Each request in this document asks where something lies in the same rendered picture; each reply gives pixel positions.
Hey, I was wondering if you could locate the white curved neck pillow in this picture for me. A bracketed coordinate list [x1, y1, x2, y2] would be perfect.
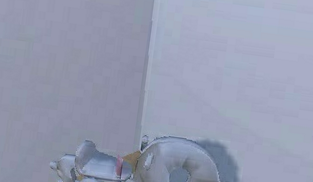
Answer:
[132, 131, 229, 182]

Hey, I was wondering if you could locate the white lumpy plush toy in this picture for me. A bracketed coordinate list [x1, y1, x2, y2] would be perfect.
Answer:
[47, 151, 80, 182]

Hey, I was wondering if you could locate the white open box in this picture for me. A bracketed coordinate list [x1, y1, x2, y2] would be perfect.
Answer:
[72, 138, 137, 182]

